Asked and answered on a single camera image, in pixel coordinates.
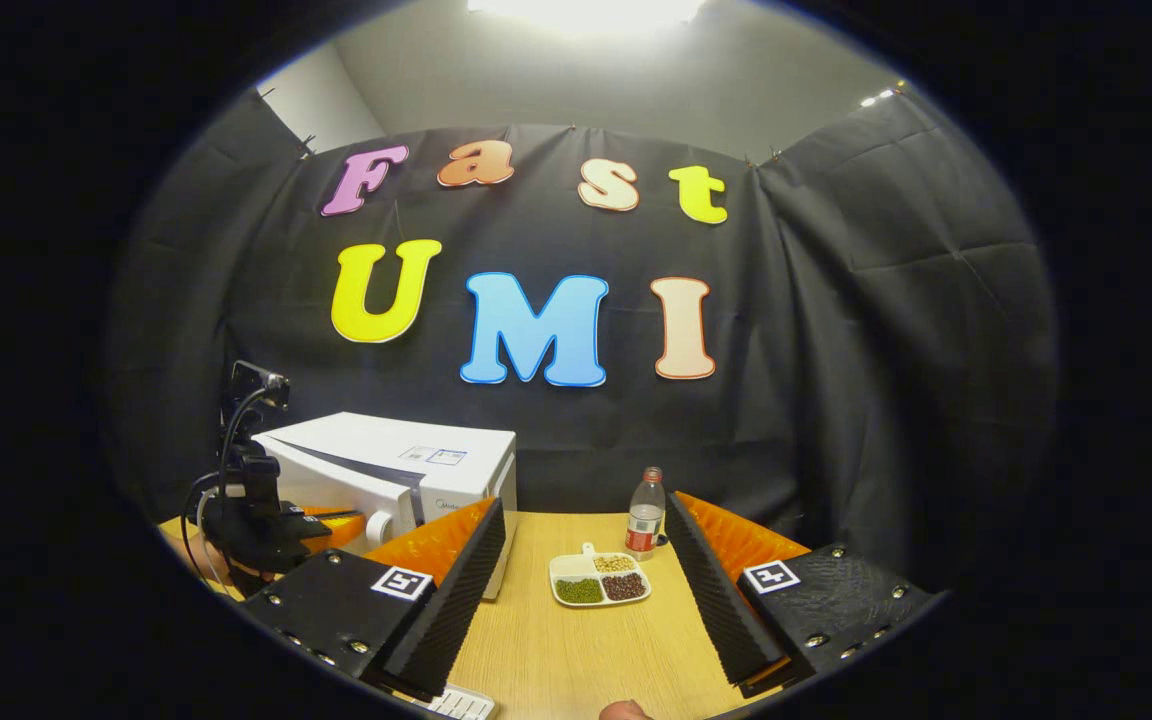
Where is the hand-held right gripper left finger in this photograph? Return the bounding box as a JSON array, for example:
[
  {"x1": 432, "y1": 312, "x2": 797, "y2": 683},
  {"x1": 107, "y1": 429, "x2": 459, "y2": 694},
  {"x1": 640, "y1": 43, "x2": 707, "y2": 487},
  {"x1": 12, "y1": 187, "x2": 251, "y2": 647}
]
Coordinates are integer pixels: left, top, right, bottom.
[{"x1": 236, "y1": 497, "x2": 507, "y2": 703}]

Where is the clear bottle with red label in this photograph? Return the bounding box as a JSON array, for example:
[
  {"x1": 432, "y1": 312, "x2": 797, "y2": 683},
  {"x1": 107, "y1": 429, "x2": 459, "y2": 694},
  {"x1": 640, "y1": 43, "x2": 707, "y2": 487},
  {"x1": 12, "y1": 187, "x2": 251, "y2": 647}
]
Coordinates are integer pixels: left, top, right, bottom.
[{"x1": 625, "y1": 466, "x2": 668, "y2": 561}]

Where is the white divided dish of beans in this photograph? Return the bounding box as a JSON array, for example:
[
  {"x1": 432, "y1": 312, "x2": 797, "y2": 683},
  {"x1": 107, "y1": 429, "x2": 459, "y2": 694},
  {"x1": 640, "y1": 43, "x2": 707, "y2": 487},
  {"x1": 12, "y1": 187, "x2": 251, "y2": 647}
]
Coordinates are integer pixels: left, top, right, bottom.
[{"x1": 548, "y1": 543, "x2": 653, "y2": 609}]

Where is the white microwave oven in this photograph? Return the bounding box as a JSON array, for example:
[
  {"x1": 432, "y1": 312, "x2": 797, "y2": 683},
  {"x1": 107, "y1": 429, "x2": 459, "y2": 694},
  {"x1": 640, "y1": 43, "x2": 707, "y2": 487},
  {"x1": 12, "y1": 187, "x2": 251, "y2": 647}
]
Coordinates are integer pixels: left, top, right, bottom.
[{"x1": 251, "y1": 411, "x2": 519, "y2": 601}]

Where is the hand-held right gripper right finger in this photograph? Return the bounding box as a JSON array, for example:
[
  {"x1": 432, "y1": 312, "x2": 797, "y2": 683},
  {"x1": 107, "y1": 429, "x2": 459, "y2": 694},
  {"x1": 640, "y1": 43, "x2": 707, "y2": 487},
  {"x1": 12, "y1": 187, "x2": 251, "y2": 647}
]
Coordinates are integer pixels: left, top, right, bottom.
[{"x1": 664, "y1": 492, "x2": 947, "y2": 699}]

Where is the black backdrop cloth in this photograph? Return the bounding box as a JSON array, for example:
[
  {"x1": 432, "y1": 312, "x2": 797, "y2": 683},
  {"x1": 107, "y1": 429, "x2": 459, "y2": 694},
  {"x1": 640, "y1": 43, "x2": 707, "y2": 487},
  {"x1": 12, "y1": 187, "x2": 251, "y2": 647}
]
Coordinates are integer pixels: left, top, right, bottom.
[{"x1": 106, "y1": 85, "x2": 1057, "y2": 591}]

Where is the white cable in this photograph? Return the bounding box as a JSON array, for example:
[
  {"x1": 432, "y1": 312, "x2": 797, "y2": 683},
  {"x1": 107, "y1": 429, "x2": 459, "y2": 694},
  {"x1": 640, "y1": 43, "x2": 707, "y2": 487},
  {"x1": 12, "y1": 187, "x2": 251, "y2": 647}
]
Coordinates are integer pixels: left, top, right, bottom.
[{"x1": 192, "y1": 485, "x2": 247, "y2": 583}]

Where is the large ceiling light panel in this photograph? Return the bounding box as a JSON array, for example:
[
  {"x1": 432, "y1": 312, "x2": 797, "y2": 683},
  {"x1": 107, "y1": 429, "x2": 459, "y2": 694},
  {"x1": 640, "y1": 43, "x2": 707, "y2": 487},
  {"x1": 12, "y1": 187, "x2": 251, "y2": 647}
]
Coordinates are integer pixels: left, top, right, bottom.
[{"x1": 466, "y1": 0, "x2": 709, "y2": 31}]

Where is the black cable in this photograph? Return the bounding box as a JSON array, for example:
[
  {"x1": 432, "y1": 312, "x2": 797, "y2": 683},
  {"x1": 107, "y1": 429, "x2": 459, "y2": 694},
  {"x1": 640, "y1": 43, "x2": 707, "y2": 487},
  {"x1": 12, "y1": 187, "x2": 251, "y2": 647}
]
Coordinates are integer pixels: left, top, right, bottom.
[{"x1": 181, "y1": 385, "x2": 282, "y2": 586}]

